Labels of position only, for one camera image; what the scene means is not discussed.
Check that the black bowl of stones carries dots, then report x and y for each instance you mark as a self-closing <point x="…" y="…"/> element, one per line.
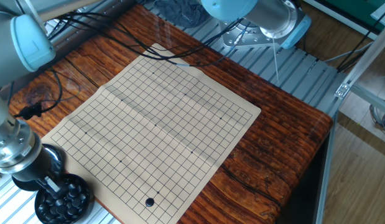
<point x="71" y="202"/>

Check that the black bowl lid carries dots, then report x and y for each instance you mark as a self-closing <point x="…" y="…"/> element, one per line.
<point x="58" y="155"/>

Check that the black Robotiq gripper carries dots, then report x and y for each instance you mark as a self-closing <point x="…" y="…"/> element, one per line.
<point x="33" y="169"/>

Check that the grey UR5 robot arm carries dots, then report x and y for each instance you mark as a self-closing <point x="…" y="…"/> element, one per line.
<point x="12" y="46"/>

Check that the black Go stone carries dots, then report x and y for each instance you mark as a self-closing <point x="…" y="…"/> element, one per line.
<point x="149" y="202"/>

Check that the aluminium frame beam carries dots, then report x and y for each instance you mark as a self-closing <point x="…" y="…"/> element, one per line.
<point x="324" y="171"/>
<point x="372" y="99"/>
<point x="363" y="62"/>

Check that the aluminium frame rail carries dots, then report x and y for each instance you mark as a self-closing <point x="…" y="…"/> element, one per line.
<point x="117" y="9"/>

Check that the beige Go board mat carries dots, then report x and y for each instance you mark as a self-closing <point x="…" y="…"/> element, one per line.
<point x="155" y="133"/>

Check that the dark blue towel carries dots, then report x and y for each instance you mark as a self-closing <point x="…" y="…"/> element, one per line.
<point x="179" y="12"/>

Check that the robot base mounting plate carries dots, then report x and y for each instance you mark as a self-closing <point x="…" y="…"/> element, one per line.
<point x="242" y="39"/>

